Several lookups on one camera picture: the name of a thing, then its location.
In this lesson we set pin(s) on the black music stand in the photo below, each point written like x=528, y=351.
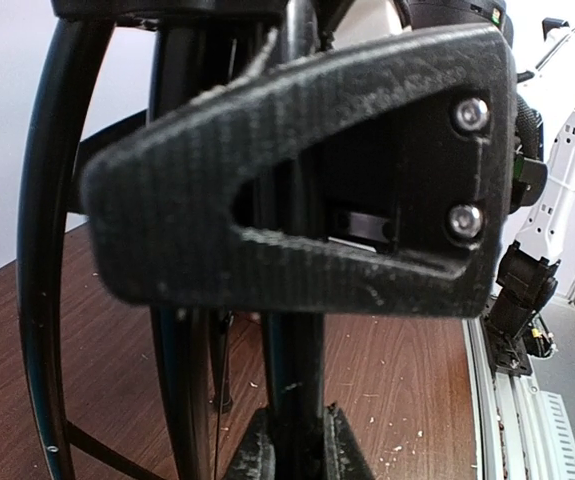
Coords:
x=53, y=160

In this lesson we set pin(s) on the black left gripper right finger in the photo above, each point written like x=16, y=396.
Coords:
x=343, y=458

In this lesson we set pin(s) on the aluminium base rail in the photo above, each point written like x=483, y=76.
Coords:
x=522, y=431

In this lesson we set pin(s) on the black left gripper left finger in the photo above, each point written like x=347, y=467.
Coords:
x=254, y=458

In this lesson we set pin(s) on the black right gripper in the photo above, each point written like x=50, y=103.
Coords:
x=369, y=180

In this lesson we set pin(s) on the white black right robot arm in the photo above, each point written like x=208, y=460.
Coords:
x=543, y=165

